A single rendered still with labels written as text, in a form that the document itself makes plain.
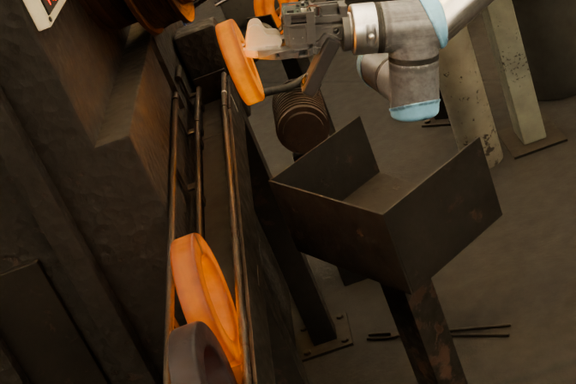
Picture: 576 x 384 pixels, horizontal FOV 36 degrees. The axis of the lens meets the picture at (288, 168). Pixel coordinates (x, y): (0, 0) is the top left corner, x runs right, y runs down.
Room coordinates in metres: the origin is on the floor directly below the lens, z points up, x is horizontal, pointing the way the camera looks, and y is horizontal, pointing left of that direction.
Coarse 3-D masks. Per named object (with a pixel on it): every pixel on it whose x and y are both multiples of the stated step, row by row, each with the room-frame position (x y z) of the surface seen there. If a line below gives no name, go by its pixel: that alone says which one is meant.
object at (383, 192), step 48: (336, 144) 1.32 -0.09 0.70; (480, 144) 1.12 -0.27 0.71; (288, 192) 1.21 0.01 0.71; (336, 192) 1.30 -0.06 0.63; (384, 192) 1.29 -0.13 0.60; (432, 192) 1.07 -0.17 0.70; (480, 192) 1.11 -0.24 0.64; (336, 240) 1.14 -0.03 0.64; (384, 240) 1.04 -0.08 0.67; (432, 240) 1.06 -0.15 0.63; (384, 288) 1.21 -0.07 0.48; (432, 288) 1.20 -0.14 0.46; (432, 336) 1.18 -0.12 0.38
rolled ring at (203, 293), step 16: (176, 240) 1.05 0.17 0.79; (192, 240) 1.03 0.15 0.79; (176, 256) 1.00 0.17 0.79; (192, 256) 0.99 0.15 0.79; (208, 256) 1.07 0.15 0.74; (176, 272) 0.98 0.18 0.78; (192, 272) 0.97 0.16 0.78; (208, 272) 1.08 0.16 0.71; (176, 288) 0.96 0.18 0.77; (192, 288) 0.96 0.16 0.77; (208, 288) 1.08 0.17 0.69; (224, 288) 1.08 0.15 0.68; (192, 304) 0.94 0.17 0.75; (208, 304) 0.94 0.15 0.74; (224, 304) 1.06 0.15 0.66; (192, 320) 0.94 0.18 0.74; (208, 320) 0.93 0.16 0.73; (224, 320) 1.05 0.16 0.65; (224, 336) 0.94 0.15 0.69
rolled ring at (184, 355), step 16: (176, 336) 0.85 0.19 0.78; (192, 336) 0.84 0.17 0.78; (208, 336) 0.89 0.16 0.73; (176, 352) 0.82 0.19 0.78; (192, 352) 0.81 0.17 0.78; (208, 352) 0.89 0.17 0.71; (224, 352) 0.92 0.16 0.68; (176, 368) 0.80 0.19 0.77; (192, 368) 0.80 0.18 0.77; (208, 368) 0.90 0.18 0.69; (224, 368) 0.90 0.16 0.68
